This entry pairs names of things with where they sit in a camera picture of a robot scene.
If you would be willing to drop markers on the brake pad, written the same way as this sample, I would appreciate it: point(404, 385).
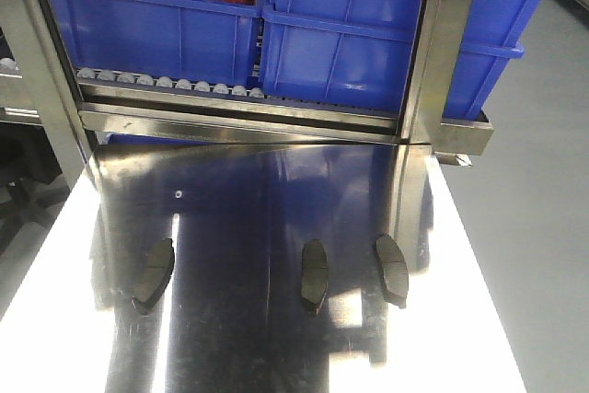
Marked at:
point(394, 271)
point(314, 276)
point(154, 276)

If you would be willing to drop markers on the stainless steel rack frame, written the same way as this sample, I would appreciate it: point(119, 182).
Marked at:
point(43, 89)

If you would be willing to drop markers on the large blue bin right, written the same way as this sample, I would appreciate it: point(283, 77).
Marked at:
point(356, 53)

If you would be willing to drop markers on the blue bin with red bags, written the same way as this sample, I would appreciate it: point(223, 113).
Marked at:
point(192, 39)

